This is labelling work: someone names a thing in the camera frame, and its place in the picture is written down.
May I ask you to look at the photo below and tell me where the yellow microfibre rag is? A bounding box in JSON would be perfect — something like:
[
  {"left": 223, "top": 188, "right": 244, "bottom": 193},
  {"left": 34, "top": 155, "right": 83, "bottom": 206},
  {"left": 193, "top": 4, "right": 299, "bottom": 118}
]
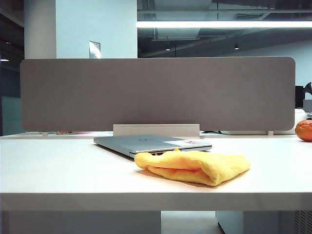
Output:
[{"left": 134, "top": 148, "right": 252, "bottom": 187}]

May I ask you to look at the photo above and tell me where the silver closed laptop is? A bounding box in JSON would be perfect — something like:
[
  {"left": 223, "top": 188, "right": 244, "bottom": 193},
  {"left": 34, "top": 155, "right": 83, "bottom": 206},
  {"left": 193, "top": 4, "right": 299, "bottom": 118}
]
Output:
[{"left": 93, "top": 133, "right": 213, "bottom": 158}]

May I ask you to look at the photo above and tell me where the grey felt desk divider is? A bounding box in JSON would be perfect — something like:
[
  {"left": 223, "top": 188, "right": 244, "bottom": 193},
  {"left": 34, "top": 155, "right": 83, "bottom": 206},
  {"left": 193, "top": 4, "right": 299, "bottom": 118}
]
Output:
[{"left": 19, "top": 57, "right": 296, "bottom": 132}]

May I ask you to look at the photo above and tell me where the small sign on pillar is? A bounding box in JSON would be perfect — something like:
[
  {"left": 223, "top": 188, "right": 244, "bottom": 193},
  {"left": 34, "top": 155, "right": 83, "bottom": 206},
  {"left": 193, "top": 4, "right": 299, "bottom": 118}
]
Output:
[{"left": 89, "top": 40, "right": 101, "bottom": 59}]

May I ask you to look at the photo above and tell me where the white ceiling light strip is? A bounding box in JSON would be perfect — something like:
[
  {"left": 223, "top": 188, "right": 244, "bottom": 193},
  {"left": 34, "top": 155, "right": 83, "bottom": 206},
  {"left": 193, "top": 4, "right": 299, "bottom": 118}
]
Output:
[{"left": 136, "top": 20, "right": 312, "bottom": 28}]

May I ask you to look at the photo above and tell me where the white desk leg panel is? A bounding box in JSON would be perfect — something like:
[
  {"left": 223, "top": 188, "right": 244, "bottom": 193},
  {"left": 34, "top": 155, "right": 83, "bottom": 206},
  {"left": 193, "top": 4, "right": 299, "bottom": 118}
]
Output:
[{"left": 7, "top": 211, "right": 161, "bottom": 234}]

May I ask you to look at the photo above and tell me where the white desktop device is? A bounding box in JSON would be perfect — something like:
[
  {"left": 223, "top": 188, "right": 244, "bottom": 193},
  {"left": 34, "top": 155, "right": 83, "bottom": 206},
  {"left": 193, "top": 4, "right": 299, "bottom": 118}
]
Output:
[{"left": 294, "top": 108, "right": 312, "bottom": 121}]

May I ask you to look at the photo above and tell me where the orange tangerine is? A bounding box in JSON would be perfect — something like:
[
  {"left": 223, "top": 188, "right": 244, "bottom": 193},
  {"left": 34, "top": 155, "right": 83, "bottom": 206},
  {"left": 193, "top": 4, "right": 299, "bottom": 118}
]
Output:
[{"left": 294, "top": 119, "right": 312, "bottom": 141}]

